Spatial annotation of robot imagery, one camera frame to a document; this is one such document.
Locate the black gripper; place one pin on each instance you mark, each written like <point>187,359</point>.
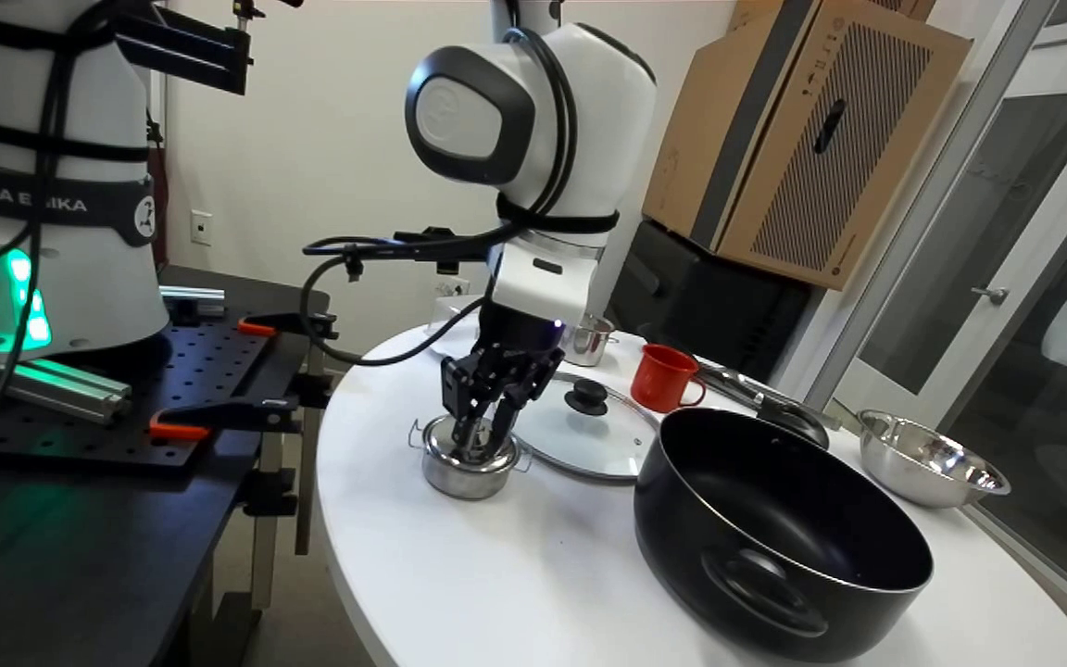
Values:
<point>495,366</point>

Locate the small silver pot lid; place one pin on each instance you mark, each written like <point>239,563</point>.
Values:
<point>444,434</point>

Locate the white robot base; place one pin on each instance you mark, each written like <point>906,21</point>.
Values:
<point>75,185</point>

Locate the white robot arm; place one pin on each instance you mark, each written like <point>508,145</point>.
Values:
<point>553,114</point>

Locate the small silver pot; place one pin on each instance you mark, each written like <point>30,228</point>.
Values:
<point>461,483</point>

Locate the glass lid with black knob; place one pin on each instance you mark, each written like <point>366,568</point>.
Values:
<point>586,427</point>

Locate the large black pot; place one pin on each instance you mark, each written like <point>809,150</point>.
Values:
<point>777,541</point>

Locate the red cup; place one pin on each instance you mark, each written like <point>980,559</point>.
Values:
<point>669,379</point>

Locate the black hard case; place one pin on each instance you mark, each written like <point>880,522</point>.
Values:
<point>729,311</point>

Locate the black kitchen utensils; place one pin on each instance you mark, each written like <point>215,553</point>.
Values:
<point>767,405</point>

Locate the black mounting breadboard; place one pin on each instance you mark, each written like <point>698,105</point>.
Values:
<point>149,405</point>

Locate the cardboard box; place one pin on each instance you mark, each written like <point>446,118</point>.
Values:
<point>795,132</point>

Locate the silver metal bowl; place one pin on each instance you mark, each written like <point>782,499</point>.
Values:
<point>923,463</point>

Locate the far orange-handled clamp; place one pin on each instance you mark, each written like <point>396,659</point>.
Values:
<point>287,322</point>

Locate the orange-handled clamp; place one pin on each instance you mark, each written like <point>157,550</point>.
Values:
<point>287,322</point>
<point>207,420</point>

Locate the near orange-handled clamp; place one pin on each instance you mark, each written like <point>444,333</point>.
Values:
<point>207,420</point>

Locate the aluminium extrusion rail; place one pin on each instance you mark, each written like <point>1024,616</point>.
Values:
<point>65,389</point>

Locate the black camera on stand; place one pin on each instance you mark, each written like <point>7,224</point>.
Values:
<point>180,44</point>

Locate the door handle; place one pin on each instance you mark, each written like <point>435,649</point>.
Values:
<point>992,295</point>

